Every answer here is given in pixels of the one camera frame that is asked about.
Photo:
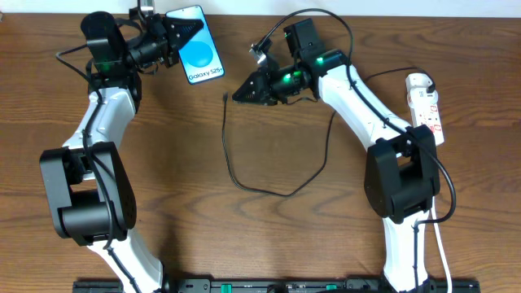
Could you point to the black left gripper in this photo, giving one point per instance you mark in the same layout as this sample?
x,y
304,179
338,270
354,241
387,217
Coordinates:
x,y
169,42

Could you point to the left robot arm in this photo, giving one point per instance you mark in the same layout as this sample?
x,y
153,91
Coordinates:
x,y
88,191

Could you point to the white USB charger adapter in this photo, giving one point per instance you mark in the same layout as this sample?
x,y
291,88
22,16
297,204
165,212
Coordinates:
x,y
420,81

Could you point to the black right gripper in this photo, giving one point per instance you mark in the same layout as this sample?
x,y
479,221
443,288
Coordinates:
x,y
268,87

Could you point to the blue screen Galaxy smartphone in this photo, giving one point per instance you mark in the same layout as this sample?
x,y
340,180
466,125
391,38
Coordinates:
x,y
200,58

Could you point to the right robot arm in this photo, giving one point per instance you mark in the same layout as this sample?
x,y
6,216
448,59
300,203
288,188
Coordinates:
x,y
402,169

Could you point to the white power strip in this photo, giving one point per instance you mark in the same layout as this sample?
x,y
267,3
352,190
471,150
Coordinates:
x,y
424,111

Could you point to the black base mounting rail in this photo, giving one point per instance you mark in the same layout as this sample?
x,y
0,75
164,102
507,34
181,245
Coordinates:
x,y
360,284

